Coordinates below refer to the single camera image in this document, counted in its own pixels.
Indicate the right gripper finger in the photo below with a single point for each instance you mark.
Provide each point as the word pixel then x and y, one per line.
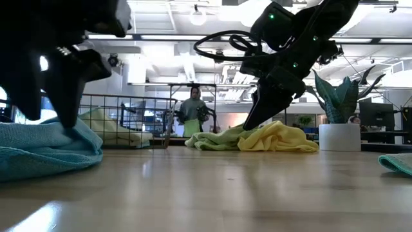
pixel 270 103

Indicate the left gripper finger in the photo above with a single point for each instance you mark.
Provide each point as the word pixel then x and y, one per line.
pixel 74 83
pixel 19 87

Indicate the pale green microfiber towel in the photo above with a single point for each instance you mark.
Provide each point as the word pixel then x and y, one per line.
pixel 397 162
pixel 106 125

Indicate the teal microfiber towel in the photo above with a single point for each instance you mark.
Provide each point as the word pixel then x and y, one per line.
pixel 48 151

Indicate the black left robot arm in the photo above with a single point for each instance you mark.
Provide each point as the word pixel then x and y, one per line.
pixel 32 13

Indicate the background black robot arm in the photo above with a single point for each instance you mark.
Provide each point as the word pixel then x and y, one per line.
pixel 180 116
pixel 203 113

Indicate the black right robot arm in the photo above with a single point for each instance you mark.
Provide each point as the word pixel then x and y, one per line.
pixel 273 29

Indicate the yellow microfiber towel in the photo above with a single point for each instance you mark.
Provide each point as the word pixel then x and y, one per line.
pixel 277 138

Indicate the lime green microfiber towel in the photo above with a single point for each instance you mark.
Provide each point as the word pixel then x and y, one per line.
pixel 215 141

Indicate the background green plant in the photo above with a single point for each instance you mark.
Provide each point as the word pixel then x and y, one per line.
pixel 305 120

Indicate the snake plant in white pot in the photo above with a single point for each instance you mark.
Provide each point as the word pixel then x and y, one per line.
pixel 339 137

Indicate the standing person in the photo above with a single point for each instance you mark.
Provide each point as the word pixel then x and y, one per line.
pixel 193 108

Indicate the seated person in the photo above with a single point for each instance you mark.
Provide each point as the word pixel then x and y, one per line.
pixel 355 120

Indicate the background green cloth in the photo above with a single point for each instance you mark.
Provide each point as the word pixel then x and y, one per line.
pixel 191 127

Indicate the background black metal stand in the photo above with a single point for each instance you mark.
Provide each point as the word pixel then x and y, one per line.
pixel 180 85

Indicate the black computer monitor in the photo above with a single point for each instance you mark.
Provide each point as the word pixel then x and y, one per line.
pixel 376 114

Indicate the long ceiling light bar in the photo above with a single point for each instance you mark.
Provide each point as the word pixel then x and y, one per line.
pixel 174 37

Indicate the black box-shaped equipment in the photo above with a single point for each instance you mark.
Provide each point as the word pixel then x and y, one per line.
pixel 406 125

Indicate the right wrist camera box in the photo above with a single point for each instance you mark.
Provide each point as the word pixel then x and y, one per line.
pixel 252 68

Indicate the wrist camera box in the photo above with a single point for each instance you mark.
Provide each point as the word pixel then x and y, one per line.
pixel 252 68
pixel 112 16

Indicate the black ceiling camera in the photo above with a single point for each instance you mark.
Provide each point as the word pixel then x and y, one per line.
pixel 113 60
pixel 219 54

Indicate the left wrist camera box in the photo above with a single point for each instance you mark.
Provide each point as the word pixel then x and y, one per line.
pixel 112 16

